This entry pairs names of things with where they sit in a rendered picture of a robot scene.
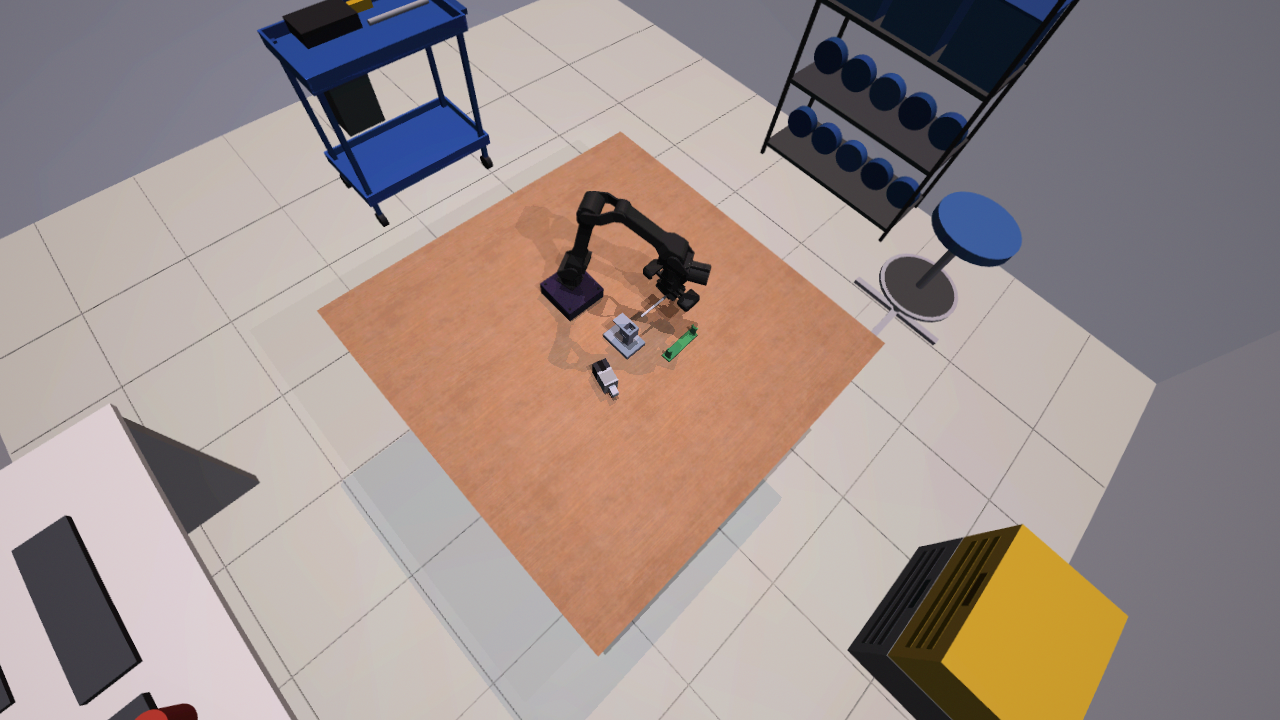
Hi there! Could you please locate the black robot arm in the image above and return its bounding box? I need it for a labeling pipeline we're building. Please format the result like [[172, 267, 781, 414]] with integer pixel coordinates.
[[556, 191, 712, 291]]

